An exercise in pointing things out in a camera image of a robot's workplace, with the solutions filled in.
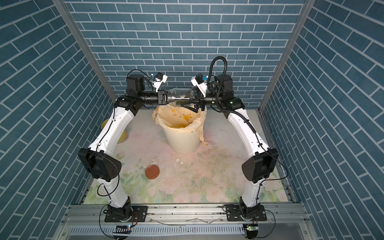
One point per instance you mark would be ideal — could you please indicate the red-brown jar lid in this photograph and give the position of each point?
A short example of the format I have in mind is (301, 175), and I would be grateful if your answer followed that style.
(152, 172)

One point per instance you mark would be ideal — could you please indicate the banana print bin bag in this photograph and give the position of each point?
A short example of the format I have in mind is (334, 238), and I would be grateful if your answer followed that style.
(181, 120)

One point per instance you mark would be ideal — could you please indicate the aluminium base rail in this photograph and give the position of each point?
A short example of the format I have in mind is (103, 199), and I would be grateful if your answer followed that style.
(273, 221)

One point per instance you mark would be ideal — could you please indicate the cream waste bin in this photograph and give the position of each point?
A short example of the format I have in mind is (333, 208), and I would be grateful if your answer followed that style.
(182, 143)

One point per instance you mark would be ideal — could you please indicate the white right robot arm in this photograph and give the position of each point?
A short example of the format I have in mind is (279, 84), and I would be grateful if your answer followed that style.
(261, 158)

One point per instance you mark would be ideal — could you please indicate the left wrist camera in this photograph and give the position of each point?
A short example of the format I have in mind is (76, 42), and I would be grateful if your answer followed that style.
(158, 79)

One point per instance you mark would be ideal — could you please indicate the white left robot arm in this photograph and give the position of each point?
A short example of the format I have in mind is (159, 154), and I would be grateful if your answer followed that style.
(98, 157)

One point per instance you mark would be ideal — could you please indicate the dark moldy tea leaves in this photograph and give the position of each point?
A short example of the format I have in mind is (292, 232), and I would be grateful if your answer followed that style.
(183, 103)

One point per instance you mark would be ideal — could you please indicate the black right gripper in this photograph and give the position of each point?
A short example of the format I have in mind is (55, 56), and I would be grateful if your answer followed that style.
(200, 104)

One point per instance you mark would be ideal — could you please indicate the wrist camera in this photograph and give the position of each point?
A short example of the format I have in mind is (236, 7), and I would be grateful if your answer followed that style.
(199, 81)
(158, 79)

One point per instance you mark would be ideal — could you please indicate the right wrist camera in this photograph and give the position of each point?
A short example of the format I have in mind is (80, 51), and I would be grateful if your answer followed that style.
(199, 81)

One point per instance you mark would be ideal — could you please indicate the clear glass jar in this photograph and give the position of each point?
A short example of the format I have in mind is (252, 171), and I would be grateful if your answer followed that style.
(180, 93)

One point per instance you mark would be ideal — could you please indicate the yellow plastic pen cup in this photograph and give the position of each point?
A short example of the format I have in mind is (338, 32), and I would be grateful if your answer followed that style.
(122, 138)

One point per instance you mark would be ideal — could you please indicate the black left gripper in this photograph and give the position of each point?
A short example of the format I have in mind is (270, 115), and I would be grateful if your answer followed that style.
(162, 94)

